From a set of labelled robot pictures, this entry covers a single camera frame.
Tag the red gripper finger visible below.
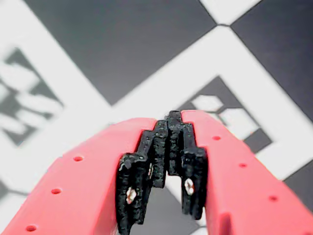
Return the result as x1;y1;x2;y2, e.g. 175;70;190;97
167;110;313;235
0;117;169;235

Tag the black white checkerboard marker mat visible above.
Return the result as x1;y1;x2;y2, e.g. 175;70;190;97
0;0;313;235

